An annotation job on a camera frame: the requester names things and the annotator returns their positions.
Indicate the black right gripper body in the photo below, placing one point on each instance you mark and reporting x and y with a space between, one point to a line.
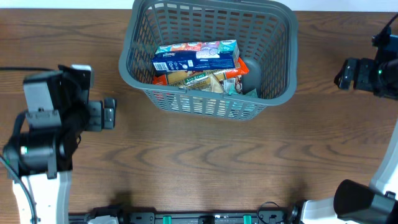
379 79

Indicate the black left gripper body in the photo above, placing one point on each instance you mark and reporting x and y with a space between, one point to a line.
87 117

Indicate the red spaghetti packet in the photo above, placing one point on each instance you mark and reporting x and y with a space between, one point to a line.
180 78

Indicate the teal snack wrapper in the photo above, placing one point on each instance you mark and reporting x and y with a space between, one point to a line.
245 91

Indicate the beige snack bag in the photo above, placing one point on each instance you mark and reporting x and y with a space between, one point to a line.
203 82

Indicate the brown white snack packet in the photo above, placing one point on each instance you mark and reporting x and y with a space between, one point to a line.
232 81

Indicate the blue Kleenex tissue multipack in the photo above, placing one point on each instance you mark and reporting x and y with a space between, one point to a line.
196 56

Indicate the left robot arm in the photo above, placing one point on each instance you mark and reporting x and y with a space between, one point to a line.
38 155

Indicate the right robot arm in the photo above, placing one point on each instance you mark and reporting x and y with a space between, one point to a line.
352 202

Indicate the grey plastic lattice basket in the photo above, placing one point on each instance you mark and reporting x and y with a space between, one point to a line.
266 33

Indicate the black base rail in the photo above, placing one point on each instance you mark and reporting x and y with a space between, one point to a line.
265 216

